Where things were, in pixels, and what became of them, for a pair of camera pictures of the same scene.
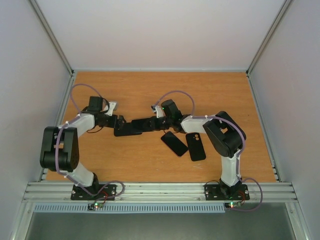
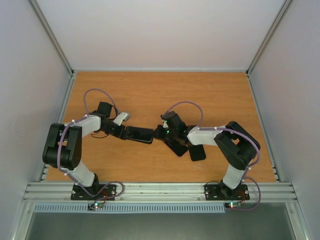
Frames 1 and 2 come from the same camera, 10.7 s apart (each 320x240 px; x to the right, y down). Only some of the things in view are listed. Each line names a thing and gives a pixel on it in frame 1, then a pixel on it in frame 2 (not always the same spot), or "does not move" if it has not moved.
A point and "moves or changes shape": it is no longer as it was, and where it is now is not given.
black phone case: x=195 y=146 does not move
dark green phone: x=142 y=125 to x=139 y=134
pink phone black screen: x=176 y=144 does not move
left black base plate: x=98 y=192 does not move
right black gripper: x=151 y=123 to x=173 y=144
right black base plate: x=213 y=192 does not move
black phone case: x=128 y=128 moves or changes shape
